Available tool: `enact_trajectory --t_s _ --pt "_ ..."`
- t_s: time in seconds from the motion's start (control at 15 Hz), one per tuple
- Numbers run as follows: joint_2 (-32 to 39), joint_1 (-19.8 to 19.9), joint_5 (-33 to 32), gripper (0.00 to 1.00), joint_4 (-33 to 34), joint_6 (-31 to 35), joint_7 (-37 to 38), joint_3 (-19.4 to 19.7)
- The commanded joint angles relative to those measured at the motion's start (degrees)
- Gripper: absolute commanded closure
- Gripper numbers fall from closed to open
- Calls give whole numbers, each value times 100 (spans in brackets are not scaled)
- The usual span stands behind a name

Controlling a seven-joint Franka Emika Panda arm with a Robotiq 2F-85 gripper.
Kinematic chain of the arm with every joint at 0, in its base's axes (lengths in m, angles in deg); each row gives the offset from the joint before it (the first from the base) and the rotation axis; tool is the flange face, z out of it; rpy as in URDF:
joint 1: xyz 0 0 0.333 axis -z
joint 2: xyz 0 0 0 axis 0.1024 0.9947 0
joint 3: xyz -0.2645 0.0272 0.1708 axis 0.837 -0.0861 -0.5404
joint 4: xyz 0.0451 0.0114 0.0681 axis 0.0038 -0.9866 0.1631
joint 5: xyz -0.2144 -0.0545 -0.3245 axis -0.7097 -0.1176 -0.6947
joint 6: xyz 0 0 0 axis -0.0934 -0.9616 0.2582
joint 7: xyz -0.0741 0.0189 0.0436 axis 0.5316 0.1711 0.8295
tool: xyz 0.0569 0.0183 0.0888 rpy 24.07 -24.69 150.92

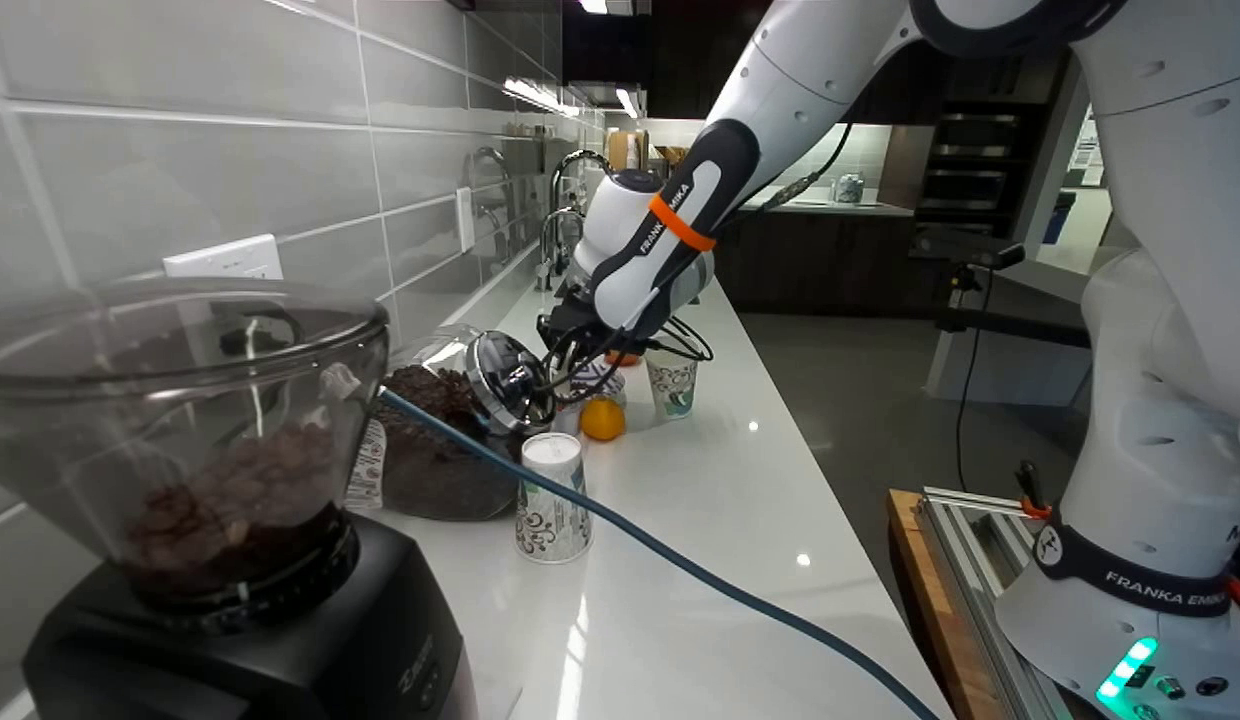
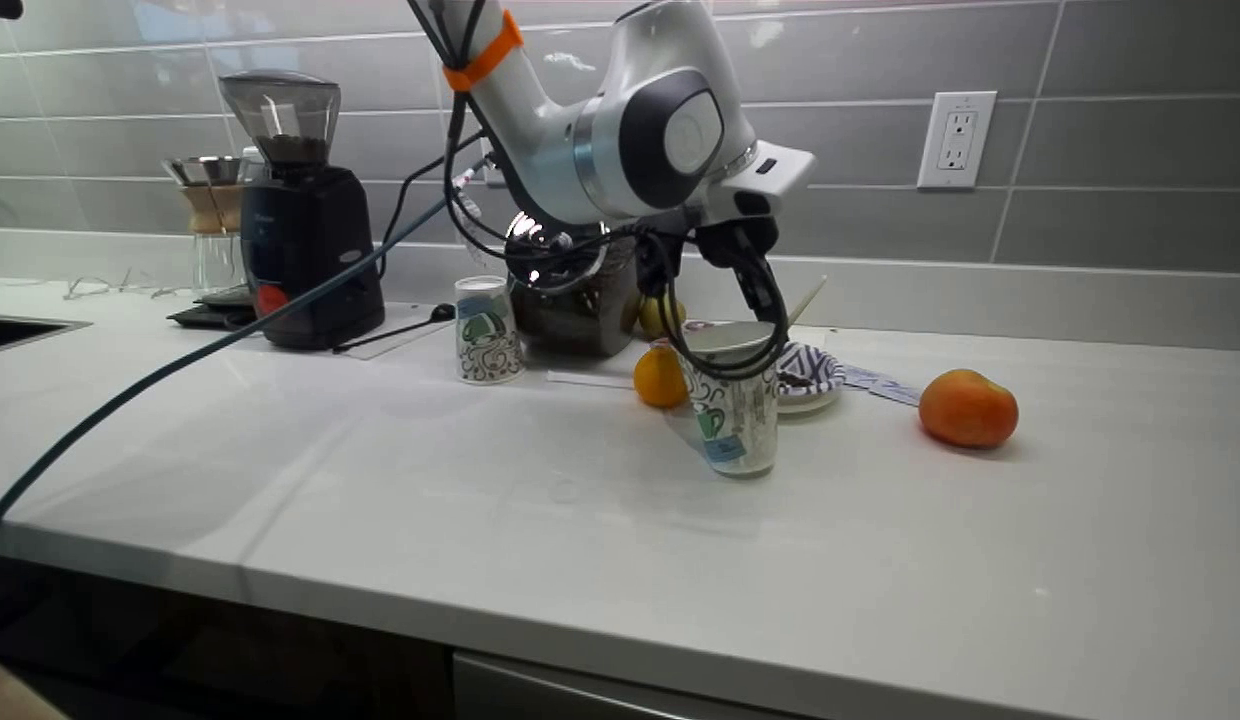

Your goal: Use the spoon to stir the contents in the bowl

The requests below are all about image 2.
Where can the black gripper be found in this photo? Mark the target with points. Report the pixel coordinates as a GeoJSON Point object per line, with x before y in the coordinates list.
{"type": "Point", "coordinates": [736, 233]}

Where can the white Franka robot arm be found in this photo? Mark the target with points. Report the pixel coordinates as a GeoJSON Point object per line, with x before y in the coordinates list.
{"type": "Point", "coordinates": [604, 120]}

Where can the yellow-green lemon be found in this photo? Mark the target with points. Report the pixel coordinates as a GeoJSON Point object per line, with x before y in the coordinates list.
{"type": "Point", "coordinates": [646, 319]}

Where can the small orange fruit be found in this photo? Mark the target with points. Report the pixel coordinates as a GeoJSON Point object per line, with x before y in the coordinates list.
{"type": "Point", "coordinates": [663, 378]}

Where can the small clear glass cup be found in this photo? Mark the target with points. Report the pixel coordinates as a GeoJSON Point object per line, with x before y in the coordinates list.
{"type": "Point", "coordinates": [734, 427]}

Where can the white sugar packet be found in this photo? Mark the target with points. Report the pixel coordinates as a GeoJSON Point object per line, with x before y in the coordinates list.
{"type": "Point", "coordinates": [876, 384]}

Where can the metal coffee canister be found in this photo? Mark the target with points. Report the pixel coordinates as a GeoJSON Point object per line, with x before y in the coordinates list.
{"type": "Point", "coordinates": [582, 319]}

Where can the large orange fruit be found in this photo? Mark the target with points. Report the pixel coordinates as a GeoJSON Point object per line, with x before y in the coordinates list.
{"type": "Point", "coordinates": [971, 411]}

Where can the paper cup with dotted print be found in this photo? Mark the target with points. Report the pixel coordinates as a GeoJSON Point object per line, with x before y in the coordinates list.
{"type": "Point", "coordinates": [491, 328]}

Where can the black coffee grinder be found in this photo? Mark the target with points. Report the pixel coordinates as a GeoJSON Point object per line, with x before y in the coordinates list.
{"type": "Point", "coordinates": [304, 227]}

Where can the glass pour-over coffee maker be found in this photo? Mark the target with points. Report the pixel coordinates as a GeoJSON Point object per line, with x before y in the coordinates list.
{"type": "Point", "coordinates": [209, 222]}

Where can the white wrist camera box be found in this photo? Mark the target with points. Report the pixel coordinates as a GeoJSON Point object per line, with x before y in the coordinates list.
{"type": "Point", "coordinates": [769, 169]}

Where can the white wall outlet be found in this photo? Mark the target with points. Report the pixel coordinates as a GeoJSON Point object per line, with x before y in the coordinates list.
{"type": "Point", "coordinates": [958, 138]}

